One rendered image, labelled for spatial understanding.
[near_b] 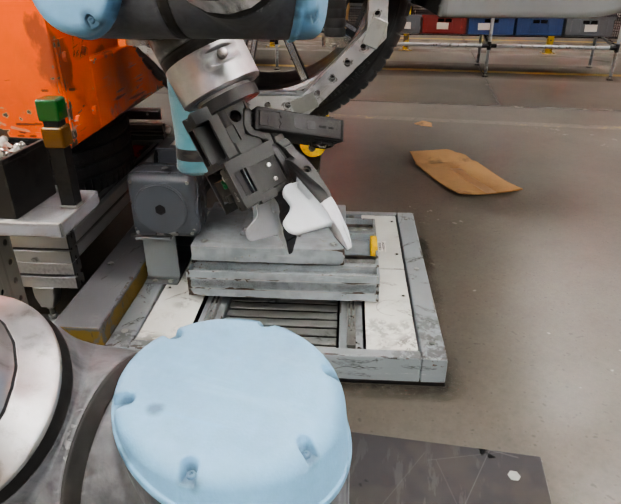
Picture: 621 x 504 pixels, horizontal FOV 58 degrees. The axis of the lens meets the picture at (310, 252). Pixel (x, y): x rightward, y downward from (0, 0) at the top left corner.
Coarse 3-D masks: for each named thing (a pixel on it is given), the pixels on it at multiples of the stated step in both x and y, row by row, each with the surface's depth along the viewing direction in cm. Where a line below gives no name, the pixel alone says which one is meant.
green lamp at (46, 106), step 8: (48, 96) 101; (56, 96) 101; (40, 104) 99; (48, 104) 98; (56, 104) 99; (64, 104) 102; (40, 112) 99; (48, 112) 99; (56, 112) 99; (64, 112) 102; (40, 120) 100; (48, 120) 100; (56, 120) 100
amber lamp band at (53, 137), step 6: (66, 126) 103; (42, 132) 101; (48, 132) 101; (54, 132) 101; (60, 132) 101; (66, 132) 103; (48, 138) 101; (54, 138) 101; (60, 138) 101; (66, 138) 103; (72, 138) 105; (48, 144) 102; (54, 144) 102; (60, 144) 102; (66, 144) 103
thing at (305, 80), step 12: (360, 12) 136; (348, 24) 122; (360, 24) 120; (348, 36) 123; (252, 48) 125; (288, 48) 125; (336, 48) 141; (300, 60) 126; (324, 60) 139; (264, 72) 147; (288, 72) 146; (300, 72) 127; (312, 72) 133; (264, 84) 133; (276, 84) 133; (288, 84) 130; (300, 84) 127
